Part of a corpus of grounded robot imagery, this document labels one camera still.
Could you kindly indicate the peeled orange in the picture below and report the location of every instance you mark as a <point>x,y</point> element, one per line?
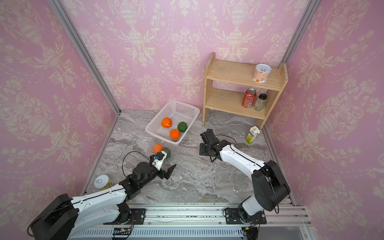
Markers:
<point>175,134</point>
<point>166,123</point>

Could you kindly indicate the yellow white can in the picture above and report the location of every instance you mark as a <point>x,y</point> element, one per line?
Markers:
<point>103,182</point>

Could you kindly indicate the aluminium frame rail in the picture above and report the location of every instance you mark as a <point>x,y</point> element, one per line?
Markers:
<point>212,221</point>

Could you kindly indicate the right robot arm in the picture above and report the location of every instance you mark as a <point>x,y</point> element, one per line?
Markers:
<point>269,184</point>

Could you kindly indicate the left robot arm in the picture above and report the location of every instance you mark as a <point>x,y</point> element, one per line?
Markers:
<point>64,216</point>

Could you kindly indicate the left container orange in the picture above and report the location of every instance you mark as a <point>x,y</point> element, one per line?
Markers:
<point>158,148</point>

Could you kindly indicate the glass spice jar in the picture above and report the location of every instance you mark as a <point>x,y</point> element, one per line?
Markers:
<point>260,102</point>

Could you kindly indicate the left clear clamshell container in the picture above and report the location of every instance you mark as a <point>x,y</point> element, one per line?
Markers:
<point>163,147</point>

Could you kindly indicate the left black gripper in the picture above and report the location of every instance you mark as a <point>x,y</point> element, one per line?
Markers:
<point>163,174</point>

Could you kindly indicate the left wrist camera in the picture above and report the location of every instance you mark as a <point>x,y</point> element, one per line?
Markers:
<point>159,156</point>

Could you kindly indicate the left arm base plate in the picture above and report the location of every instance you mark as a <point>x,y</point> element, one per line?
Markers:
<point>132,216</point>

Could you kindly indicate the white orange cup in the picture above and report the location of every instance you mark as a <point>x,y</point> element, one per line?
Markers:
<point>261,73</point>

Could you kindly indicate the wooden shelf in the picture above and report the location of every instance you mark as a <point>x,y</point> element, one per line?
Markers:
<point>225,85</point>

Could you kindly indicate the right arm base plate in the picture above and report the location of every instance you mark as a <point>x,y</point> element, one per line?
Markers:
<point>235,216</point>

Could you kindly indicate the red soda can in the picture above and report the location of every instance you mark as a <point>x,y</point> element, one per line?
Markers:
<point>249,98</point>

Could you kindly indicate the green white juice carton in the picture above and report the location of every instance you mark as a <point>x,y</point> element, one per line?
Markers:
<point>252,134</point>

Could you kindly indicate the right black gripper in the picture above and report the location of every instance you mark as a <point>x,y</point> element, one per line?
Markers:
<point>202,147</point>

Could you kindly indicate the container green fruit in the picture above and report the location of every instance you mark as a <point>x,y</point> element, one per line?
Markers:
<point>182,127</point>
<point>167,152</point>

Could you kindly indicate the white plastic basket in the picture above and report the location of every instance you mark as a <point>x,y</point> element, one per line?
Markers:
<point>177,112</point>

